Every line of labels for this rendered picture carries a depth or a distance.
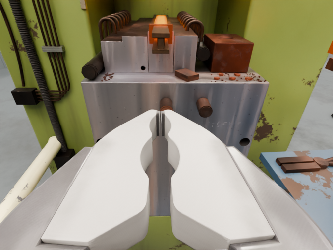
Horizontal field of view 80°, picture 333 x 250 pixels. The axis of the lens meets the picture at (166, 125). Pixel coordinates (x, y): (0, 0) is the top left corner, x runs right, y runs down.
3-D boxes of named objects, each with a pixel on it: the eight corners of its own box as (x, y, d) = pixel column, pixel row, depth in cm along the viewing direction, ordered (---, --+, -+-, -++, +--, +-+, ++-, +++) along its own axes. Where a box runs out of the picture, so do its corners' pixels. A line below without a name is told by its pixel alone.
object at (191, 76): (198, 79, 42) (199, 73, 41) (187, 82, 40) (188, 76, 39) (185, 73, 45) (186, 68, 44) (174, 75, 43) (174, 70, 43)
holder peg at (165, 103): (173, 118, 40) (173, 105, 38) (159, 118, 40) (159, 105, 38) (172, 108, 43) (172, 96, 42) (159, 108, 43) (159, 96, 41)
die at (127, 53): (194, 73, 45) (198, 31, 40) (104, 72, 45) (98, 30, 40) (179, 39, 80) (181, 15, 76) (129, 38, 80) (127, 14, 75)
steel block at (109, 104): (229, 215, 64) (270, 83, 40) (110, 217, 63) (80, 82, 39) (200, 122, 112) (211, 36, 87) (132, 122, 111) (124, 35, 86)
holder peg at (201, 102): (211, 118, 40) (213, 105, 38) (198, 118, 40) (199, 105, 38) (207, 108, 43) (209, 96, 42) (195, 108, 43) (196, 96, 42)
